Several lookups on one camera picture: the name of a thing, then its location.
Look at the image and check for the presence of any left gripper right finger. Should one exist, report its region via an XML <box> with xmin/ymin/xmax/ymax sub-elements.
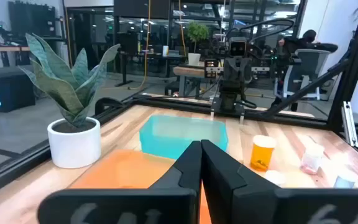
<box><xmin>201</xmin><ymin>139</ymin><xmax>358</xmax><ymax>224</ymax></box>

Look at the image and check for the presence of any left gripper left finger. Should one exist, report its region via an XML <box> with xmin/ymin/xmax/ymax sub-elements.
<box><xmin>37</xmin><ymin>140</ymin><xmax>203</xmax><ymax>224</ymax></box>

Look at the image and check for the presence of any small orange pill bottle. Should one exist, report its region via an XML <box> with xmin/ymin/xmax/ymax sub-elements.
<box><xmin>249</xmin><ymin>134</ymin><xmax>277</xmax><ymax>172</ymax></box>

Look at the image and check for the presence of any translucent white pill bottle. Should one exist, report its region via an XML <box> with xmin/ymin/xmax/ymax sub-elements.
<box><xmin>333</xmin><ymin>170</ymin><xmax>358</xmax><ymax>189</ymax></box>

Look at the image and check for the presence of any teal translucent plastic bin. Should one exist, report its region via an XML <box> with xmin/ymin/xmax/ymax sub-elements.
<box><xmin>139</xmin><ymin>114</ymin><xmax>229</xmax><ymax>160</ymax></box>

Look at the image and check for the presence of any small white tree pot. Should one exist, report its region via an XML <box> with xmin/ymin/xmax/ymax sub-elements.
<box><xmin>187</xmin><ymin>52</ymin><xmax>201</xmax><ymax>67</ymax></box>

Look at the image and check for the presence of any wooden office desk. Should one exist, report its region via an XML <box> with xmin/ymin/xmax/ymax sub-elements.
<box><xmin>172</xmin><ymin>64</ymin><xmax>225</xmax><ymax>98</ymax></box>

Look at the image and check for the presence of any small green potted tree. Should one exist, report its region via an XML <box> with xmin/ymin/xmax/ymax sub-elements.
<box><xmin>186</xmin><ymin>21</ymin><xmax>210</xmax><ymax>54</ymax></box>

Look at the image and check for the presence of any orange mat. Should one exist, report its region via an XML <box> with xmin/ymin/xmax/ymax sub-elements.
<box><xmin>70</xmin><ymin>149</ymin><xmax>213</xmax><ymax>224</ymax></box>

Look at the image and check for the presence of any grey office chair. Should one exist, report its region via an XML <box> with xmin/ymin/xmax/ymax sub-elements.
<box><xmin>283</xmin><ymin>49</ymin><xmax>332</xmax><ymax>101</ymax></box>

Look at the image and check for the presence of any person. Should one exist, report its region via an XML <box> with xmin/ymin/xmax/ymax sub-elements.
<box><xmin>275</xmin><ymin>29</ymin><xmax>339</xmax><ymax>63</ymax></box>

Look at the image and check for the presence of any clear bottle with pink pills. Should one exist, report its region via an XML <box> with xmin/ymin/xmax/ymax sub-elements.
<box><xmin>300</xmin><ymin>143</ymin><xmax>325</xmax><ymax>175</ymax></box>

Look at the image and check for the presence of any black computer case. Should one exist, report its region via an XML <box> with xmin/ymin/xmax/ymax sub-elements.
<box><xmin>0</xmin><ymin>72</ymin><xmax>37</xmax><ymax>113</ymax></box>

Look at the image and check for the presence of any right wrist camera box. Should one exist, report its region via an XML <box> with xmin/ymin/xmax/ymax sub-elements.
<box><xmin>228</xmin><ymin>36</ymin><xmax>249</xmax><ymax>57</ymax></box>

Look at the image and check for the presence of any yellow hanging cable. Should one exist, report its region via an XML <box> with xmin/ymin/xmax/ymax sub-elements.
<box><xmin>128</xmin><ymin>0</ymin><xmax>152</xmax><ymax>91</ymax></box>
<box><xmin>178</xmin><ymin>0</ymin><xmax>188</xmax><ymax>57</ymax></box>

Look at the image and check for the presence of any black cable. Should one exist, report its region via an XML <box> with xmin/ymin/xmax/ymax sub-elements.
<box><xmin>94</xmin><ymin>96</ymin><xmax>127</xmax><ymax>115</ymax></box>

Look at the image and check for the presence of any black aluminium table frame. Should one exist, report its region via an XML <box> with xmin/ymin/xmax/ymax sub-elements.
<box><xmin>0</xmin><ymin>0</ymin><xmax>358</xmax><ymax>200</ymax></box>

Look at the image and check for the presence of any silver aluminium bracket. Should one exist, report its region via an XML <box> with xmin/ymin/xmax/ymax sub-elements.
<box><xmin>341</xmin><ymin>101</ymin><xmax>358</xmax><ymax>147</ymax></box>

